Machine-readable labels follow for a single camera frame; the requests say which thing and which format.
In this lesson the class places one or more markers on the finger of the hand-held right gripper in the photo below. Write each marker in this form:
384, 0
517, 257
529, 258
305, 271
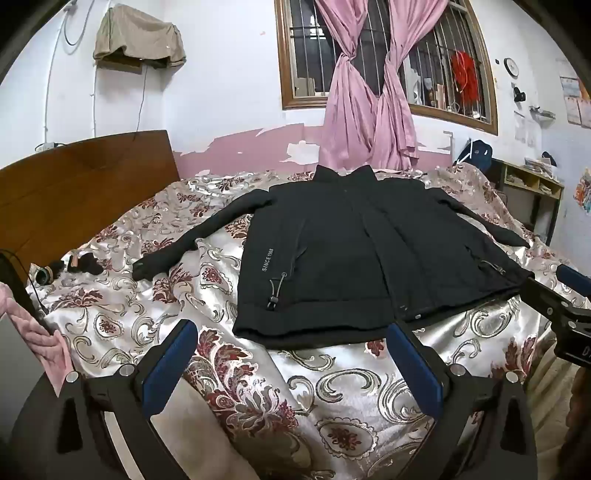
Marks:
542, 295
575, 279

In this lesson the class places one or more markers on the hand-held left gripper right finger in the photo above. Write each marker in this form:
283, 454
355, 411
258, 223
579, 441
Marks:
415, 369

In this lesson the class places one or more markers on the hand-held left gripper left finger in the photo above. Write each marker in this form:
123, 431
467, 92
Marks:
168, 369

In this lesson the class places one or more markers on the black jacket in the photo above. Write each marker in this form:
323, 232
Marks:
351, 258

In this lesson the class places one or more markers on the floral satin bed cover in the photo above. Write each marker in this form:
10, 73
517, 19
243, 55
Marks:
194, 300

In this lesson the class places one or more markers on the wooden shelf desk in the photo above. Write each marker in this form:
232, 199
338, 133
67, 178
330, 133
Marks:
531, 189

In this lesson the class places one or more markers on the stack of papers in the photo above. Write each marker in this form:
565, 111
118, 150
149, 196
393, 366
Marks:
538, 165

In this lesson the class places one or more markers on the pink quilted cloth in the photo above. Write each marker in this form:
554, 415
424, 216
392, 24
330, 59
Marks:
34, 332

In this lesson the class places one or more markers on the blue backpack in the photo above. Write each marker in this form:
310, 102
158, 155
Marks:
475, 154

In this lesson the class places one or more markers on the wooden headboard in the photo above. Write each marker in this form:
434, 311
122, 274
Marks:
83, 184

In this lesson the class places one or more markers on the red hanging garment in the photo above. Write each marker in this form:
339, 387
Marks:
465, 76

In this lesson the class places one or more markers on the white power strip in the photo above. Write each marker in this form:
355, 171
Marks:
48, 147

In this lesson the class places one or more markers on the wooden framed barred window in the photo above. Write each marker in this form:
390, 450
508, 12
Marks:
304, 55

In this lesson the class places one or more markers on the beige cloth covered air conditioner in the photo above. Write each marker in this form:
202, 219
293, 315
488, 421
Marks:
138, 37

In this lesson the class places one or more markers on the colourful wall drawing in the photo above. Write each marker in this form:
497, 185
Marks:
582, 191

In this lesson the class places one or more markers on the white wall paper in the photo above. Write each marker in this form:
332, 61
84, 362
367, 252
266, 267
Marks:
520, 127

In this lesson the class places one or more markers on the small wall shelf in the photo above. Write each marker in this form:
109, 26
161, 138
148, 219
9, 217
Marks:
541, 113

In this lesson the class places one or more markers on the wall posters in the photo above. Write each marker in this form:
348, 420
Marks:
575, 101

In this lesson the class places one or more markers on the black wall fixture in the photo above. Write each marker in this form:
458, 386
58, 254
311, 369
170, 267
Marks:
519, 93

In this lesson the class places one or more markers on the round wall clock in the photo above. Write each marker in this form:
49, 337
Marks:
511, 67

